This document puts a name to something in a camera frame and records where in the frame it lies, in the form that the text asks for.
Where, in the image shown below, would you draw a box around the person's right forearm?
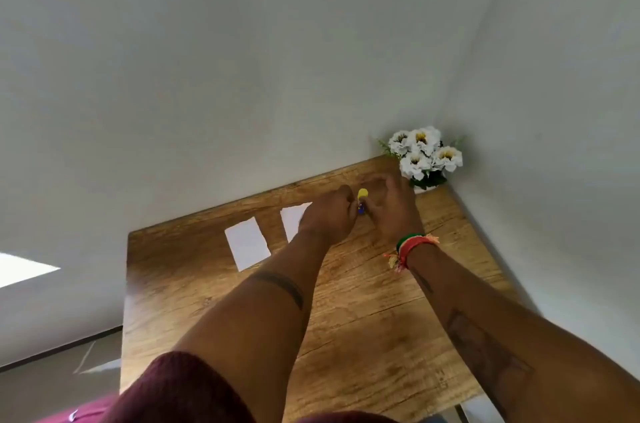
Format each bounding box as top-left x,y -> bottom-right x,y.
405,243 -> 640,423

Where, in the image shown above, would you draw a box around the person's left forearm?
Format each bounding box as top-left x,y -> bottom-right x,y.
172,230 -> 333,423

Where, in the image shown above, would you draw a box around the pink quilted mattress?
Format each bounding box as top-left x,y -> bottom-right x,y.
35,392 -> 121,423

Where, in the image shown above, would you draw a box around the maroon fleece garment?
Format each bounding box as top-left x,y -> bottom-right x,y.
99,350 -> 401,423

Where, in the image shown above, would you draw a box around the red green woven bracelets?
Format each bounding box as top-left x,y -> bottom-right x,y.
383,232 -> 441,274

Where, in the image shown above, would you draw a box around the person's left hand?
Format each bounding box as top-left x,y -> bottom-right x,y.
297,184 -> 360,246

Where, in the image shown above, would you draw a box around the person's right hand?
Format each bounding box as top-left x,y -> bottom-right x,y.
359,172 -> 426,244

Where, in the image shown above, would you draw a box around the white paper piece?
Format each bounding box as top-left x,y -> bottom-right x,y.
223,216 -> 273,272
279,201 -> 313,244

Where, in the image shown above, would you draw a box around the white artificial flowers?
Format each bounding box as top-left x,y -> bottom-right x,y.
377,125 -> 466,191

